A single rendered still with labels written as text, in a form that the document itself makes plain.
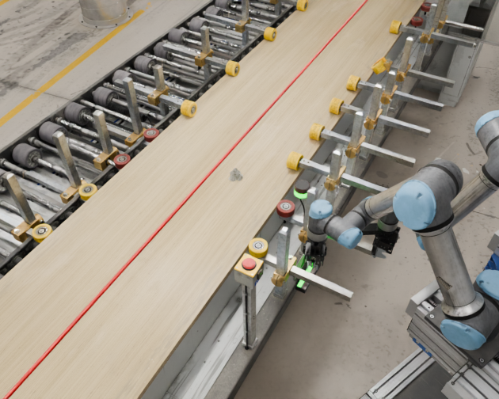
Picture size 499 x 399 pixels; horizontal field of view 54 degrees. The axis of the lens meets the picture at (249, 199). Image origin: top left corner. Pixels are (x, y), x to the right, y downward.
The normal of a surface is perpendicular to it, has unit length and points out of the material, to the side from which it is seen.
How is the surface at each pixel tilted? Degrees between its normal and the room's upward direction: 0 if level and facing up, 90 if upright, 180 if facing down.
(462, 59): 90
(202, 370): 0
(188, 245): 0
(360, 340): 0
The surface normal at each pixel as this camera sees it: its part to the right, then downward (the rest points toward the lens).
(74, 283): 0.00, -0.69
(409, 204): -0.76, 0.40
